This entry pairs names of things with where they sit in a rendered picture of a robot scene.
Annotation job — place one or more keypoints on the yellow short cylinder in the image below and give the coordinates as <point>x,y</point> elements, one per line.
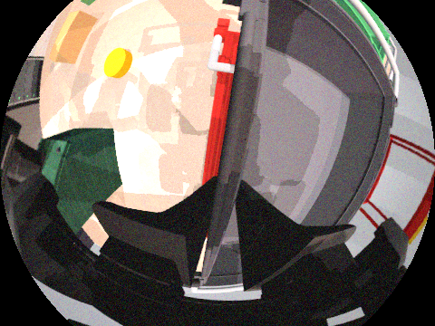
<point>118,63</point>

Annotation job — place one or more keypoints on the red plastic tray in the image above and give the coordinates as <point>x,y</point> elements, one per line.
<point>221,98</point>

